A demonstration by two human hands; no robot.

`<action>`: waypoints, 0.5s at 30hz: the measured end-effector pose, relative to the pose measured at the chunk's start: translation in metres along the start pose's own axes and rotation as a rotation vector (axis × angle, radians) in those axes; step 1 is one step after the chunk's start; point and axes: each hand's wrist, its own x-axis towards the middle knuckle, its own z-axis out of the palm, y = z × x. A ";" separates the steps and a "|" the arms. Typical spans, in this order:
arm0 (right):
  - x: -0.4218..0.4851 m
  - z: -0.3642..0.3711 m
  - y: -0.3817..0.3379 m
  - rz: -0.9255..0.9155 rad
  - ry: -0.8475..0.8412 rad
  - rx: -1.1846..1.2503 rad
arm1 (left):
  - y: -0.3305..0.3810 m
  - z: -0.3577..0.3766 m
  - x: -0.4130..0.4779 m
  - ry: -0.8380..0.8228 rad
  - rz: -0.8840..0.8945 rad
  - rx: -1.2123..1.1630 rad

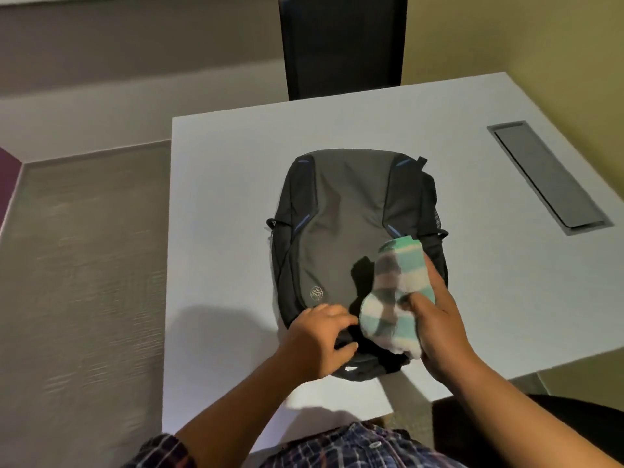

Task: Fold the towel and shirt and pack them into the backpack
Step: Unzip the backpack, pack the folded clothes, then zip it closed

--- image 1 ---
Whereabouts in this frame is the person's right hand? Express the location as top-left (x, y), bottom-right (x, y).
top-left (398, 253), bottom-right (481, 385)

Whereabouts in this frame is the person's left hand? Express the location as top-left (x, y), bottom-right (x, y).
top-left (275, 302), bottom-right (360, 384)

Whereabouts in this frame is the green white striped towel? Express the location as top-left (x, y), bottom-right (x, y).
top-left (359, 236), bottom-right (437, 360)

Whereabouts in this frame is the grey backpack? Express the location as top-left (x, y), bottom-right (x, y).
top-left (266, 148), bottom-right (449, 382)

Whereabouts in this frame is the black chair with armrests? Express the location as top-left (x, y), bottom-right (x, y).
top-left (431, 394), bottom-right (624, 468)

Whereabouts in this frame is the black mesh-back chair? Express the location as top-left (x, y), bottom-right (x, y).
top-left (278, 0), bottom-right (409, 102)

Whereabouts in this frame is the person's left forearm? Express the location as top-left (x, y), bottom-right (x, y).
top-left (174, 355), bottom-right (303, 468)

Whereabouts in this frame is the person's right forearm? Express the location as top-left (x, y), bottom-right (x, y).
top-left (446, 355), bottom-right (624, 468)

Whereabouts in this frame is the white table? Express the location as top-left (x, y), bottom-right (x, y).
top-left (161, 71), bottom-right (624, 468)

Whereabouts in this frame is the grey table cable hatch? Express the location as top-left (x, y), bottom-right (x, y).
top-left (486, 120), bottom-right (614, 237)

